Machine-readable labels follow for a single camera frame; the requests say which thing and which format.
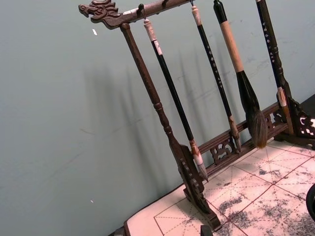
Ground large tan-handled bushy brush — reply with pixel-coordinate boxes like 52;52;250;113
213;0;269;149

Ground white red-grid calligraphy mat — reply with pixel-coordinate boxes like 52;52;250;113
123;140;315;236

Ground thin black brush, white characters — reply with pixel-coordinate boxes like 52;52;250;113
191;4;243;153

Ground black round dish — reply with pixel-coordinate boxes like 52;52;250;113
306;182;315;222

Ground carved dark wooden brush rack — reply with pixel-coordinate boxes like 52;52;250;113
78;0;315;232

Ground dark blue brush, white characters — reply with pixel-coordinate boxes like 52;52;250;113
255;0;291;123

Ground black brush with white ends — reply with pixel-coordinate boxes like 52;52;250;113
143;18;210;183

